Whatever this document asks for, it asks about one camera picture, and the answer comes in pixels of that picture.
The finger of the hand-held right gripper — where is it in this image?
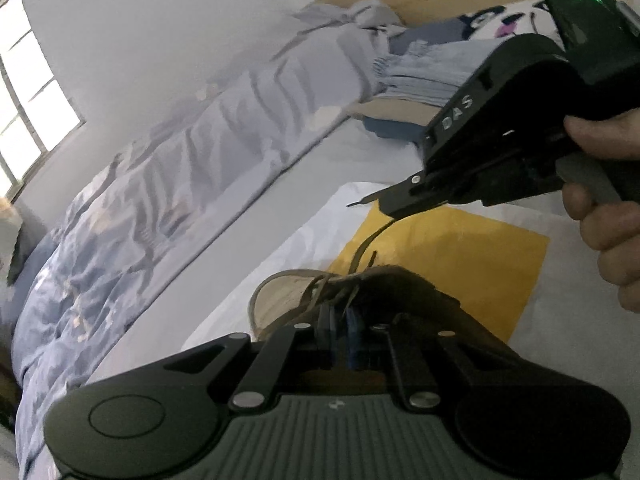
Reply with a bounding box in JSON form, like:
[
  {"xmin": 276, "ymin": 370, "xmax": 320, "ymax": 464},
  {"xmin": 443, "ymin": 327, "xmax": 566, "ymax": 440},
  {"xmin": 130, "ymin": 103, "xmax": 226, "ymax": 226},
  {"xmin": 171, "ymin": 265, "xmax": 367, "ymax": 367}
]
[{"xmin": 375, "ymin": 170, "xmax": 481, "ymax": 220}]

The cartoon-print pillow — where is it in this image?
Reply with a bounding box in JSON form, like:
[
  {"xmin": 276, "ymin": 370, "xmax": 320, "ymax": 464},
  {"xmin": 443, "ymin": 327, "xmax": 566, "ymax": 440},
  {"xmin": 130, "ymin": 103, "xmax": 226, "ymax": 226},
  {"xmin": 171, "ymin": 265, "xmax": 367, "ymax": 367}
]
[{"xmin": 389, "ymin": 0, "xmax": 569, "ymax": 57}]

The person's right hand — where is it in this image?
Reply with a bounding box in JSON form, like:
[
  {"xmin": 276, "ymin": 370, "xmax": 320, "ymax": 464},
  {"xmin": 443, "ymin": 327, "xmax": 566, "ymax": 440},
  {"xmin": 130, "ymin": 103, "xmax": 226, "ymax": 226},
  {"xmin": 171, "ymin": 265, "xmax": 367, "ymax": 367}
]
[{"xmin": 562, "ymin": 107, "xmax": 640, "ymax": 314}]

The beige folded garment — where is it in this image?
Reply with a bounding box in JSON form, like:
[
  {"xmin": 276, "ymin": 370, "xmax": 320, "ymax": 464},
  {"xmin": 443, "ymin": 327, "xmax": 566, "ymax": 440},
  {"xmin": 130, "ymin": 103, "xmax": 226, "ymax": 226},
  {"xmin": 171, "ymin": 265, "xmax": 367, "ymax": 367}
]
[{"xmin": 349, "ymin": 94, "xmax": 447, "ymax": 124}]

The grey printed bed sheet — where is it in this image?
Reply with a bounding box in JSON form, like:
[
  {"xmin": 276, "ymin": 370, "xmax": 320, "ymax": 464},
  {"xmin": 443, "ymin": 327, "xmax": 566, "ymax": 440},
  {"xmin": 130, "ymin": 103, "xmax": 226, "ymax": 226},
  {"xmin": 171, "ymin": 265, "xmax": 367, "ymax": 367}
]
[{"xmin": 75, "ymin": 110, "xmax": 431, "ymax": 391}]

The brown shoelace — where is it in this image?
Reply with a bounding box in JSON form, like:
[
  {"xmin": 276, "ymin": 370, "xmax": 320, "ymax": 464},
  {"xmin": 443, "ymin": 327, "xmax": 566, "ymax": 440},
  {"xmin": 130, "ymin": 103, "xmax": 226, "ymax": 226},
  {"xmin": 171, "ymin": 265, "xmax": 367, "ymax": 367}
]
[{"xmin": 300, "ymin": 187, "xmax": 402, "ymax": 322}]

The blue leaf-print duvet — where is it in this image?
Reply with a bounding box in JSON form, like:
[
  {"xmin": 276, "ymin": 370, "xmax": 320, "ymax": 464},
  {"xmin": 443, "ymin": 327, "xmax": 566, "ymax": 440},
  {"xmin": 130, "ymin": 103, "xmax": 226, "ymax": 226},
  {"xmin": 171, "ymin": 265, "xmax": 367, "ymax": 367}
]
[{"xmin": 12, "ymin": 2, "xmax": 407, "ymax": 480}]

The barred window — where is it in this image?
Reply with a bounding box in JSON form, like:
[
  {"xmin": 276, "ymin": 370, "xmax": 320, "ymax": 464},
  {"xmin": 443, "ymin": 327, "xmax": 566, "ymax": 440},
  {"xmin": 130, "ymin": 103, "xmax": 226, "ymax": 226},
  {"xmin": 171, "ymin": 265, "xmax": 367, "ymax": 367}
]
[{"xmin": 0, "ymin": 0, "xmax": 87, "ymax": 202}]

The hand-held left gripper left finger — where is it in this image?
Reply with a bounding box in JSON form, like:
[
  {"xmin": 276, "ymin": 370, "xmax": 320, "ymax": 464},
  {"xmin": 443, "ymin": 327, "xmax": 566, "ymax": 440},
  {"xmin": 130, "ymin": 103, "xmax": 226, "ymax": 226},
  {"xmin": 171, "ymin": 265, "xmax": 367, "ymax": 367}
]
[{"xmin": 162, "ymin": 302, "xmax": 336, "ymax": 409}]

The white and yellow plastic bag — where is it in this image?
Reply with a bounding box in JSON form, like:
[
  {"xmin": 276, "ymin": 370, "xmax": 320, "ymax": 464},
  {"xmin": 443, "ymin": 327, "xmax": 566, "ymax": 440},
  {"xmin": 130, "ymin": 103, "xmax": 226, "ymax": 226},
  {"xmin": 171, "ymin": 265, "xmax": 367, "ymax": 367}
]
[{"xmin": 179, "ymin": 179, "xmax": 640, "ymax": 480}]

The brown suede shoe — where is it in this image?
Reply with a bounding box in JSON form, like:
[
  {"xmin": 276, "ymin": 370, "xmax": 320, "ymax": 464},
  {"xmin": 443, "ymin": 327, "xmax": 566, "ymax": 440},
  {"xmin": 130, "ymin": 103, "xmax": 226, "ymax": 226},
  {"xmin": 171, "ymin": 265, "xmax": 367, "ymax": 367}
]
[{"xmin": 248, "ymin": 264, "xmax": 517, "ymax": 362}]

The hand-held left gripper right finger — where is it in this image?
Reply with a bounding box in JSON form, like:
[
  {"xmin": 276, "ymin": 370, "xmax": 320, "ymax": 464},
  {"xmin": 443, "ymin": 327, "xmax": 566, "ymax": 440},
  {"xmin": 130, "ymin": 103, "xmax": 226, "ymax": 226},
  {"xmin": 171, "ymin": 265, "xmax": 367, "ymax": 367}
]
[{"xmin": 345, "ymin": 304, "xmax": 521, "ymax": 409}]

